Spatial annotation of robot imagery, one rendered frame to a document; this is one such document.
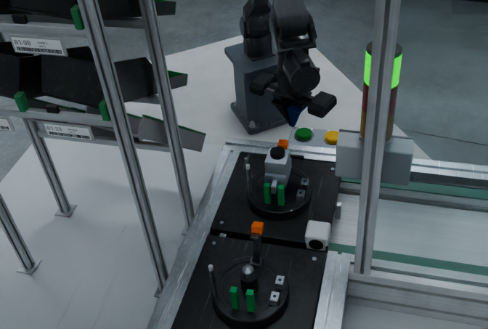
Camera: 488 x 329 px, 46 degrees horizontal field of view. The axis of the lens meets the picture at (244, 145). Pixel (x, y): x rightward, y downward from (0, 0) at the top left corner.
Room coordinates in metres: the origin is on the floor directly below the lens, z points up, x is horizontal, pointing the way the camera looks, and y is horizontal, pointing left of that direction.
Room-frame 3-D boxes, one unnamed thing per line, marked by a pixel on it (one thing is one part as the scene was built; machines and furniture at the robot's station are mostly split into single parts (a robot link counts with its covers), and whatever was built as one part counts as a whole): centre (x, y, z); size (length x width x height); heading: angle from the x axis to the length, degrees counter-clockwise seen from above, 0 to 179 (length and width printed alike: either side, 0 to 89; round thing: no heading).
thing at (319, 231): (0.73, -0.13, 0.97); 0.05 x 0.05 x 0.04; 72
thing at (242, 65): (1.29, -0.06, 0.96); 0.15 x 0.15 x 0.20; 19
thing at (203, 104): (1.28, -0.02, 0.84); 0.90 x 0.70 x 0.03; 19
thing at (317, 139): (1.03, -0.21, 0.93); 0.21 x 0.07 x 0.06; 72
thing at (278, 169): (0.85, -0.06, 1.06); 0.08 x 0.04 x 0.07; 162
